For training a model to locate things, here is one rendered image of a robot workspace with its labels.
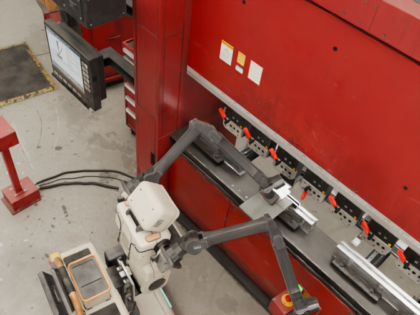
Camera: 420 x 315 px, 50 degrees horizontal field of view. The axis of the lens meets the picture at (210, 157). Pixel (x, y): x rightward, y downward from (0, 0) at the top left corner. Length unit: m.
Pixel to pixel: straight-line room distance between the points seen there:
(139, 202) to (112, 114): 2.45
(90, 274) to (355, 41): 1.65
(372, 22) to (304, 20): 0.33
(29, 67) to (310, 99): 3.54
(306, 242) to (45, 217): 2.06
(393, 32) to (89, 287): 1.77
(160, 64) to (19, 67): 2.75
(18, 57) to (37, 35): 0.44
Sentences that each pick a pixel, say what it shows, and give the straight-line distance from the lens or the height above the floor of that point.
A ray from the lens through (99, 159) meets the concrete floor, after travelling 4.10.
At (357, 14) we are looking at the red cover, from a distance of 1.87.
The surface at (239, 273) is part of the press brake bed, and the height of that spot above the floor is 0.05.
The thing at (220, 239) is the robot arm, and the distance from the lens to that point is 2.11.
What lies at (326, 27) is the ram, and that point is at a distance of 1.99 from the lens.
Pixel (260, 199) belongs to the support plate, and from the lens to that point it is 2.63.
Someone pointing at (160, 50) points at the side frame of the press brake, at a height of 1.58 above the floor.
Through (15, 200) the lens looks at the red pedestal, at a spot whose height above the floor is 0.12.
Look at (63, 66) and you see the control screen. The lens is 2.81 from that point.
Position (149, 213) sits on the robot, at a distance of 2.07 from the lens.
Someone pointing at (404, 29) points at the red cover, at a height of 2.24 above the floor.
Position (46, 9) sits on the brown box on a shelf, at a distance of 4.10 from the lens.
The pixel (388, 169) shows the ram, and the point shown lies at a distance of 2.11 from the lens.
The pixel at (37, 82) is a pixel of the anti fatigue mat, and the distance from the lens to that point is 4.93.
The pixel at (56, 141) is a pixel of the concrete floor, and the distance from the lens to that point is 4.30.
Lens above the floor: 3.05
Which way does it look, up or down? 48 degrees down
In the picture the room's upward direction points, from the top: 9 degrees clockwise
